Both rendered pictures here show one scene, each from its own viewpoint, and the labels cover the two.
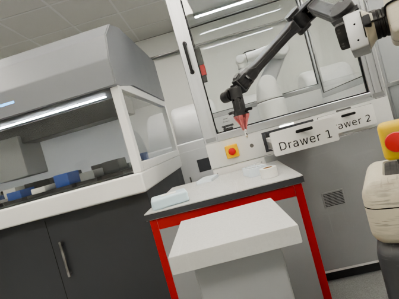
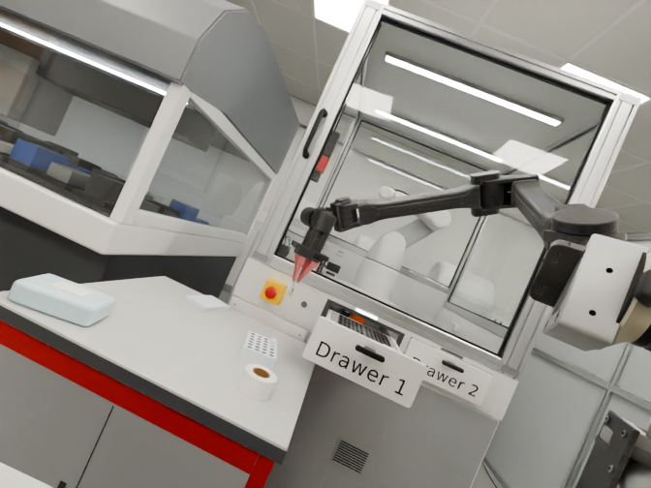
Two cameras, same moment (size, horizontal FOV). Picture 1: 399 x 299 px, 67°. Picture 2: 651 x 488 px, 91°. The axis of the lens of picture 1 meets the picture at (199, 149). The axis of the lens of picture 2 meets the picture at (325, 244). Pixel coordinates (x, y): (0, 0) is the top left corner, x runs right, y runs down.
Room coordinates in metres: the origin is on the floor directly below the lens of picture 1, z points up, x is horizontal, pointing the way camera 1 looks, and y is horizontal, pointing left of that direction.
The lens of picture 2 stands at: (0.57, -0.25, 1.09)
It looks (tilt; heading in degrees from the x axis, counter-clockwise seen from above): 1 degrees up; 359
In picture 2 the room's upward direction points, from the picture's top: 24 degrees clockwise
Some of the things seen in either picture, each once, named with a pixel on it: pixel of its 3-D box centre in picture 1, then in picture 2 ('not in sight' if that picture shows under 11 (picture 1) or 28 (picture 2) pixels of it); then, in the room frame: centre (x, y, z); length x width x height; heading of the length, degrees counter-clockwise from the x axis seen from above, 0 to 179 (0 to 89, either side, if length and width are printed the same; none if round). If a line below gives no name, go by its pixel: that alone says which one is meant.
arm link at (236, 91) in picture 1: (235, 93); (322, 222); (1.44, -0.23, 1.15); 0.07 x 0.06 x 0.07; 29
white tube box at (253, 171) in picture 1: (254, 170); (259, 350); (1.39, -0.22, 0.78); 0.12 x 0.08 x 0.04; 7
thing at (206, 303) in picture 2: (207, 178); (207, 303); (1.63, 0.00, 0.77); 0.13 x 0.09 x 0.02; 159
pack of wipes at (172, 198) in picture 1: (169, 199); (66, 298); (1.23, 0.17, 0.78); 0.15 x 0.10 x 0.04; 98
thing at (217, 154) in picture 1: (281, 133); (363, 313); (2.15, -0.60, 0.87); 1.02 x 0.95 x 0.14; 84
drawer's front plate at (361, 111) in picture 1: (347, 120); (445, 371); (1.64, -0.82, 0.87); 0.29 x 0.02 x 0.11; 84
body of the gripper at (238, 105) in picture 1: (238, 105); (313, 242); (1.44, -0.24, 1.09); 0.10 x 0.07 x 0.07; 104
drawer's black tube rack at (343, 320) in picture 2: not in sight; (359, 341); (1.56, -0.49, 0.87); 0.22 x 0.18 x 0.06; 174
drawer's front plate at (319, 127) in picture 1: (303, 136); (363, 360); (1.36, -0.47, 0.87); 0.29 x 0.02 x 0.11; 84
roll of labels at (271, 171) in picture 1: (268, 172); (257, 381); (1.23, -0.25, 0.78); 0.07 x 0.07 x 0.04
